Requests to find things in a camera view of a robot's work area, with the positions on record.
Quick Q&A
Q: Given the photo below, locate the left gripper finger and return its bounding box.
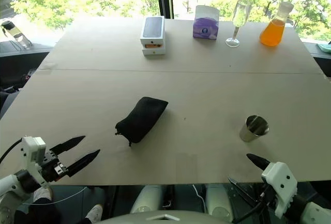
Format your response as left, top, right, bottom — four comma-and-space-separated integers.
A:
66, 149, 101, 178
50, 135, 86, 155

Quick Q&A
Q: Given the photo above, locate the black windowsill ledge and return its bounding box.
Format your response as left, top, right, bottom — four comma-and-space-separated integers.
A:
302, 41, 331, 59
0, 40, 56, 62

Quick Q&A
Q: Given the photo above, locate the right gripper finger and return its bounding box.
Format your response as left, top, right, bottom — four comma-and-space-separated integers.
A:
227, 177, 260, 207
246, 153, 272, 175

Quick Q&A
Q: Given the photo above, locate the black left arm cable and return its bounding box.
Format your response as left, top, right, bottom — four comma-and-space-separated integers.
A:
0, 137, 24, 167

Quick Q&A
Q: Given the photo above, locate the teal flat object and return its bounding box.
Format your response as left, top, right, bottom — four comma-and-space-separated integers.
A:
317, 43, 331, 54

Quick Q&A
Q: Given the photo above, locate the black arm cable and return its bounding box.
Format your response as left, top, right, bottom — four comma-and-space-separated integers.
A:
0, 137, 24, 167
231, 200, 267, 224

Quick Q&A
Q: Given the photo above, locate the black mesh pouch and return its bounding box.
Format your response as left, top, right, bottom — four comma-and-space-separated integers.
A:
114, 96, 169, 147

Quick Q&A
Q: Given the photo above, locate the clear water bottle black cap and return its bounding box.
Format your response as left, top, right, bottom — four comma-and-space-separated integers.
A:
0, 20, 34, 51

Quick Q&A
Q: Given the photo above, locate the thin white cable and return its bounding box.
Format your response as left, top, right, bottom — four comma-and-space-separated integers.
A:
192, 184, 208, 211

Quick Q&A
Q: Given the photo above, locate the clear wine glass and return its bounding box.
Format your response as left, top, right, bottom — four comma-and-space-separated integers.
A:
225, 0, 252, 48

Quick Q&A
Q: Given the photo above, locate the white sneaker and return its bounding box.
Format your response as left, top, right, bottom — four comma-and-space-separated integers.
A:
83, 203, 104, 223
33, 187, 54, 206

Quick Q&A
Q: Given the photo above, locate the grey robot torso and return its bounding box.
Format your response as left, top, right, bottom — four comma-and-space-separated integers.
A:
99, 209, 235, 224

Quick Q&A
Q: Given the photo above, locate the white box with orange print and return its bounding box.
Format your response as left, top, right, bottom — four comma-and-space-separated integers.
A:
141, 43, 167, 57

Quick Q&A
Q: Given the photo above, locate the purple tissue box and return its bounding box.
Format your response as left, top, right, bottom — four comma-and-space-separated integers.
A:
192, 5, 221, 41

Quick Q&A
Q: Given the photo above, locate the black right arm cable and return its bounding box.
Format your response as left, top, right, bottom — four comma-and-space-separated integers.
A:
231, 200, 267, 224

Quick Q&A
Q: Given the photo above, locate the white robot thigh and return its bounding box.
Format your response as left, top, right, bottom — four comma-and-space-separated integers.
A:
129, 184, 163, 215
205, 184, 235, 217

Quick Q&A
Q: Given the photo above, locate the white box with black phone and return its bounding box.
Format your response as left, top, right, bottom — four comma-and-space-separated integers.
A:
140, 16, 166, 46

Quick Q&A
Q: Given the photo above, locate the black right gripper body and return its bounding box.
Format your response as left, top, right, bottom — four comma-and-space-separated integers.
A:
255, 182, 278, 211

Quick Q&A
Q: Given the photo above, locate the stainless steel cup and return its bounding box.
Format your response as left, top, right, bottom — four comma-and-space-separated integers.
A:
239, 115, 270, 143

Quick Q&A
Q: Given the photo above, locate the dark trouser leg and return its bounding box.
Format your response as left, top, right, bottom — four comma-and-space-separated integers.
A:
14, 200, 86, 224

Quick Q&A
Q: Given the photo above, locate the glass flask with orange liquid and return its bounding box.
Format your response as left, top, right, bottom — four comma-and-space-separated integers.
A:
259, 1, 294, 47

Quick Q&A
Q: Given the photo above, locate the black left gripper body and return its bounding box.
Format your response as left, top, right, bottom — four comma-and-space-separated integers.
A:
39, 149, 69, 183

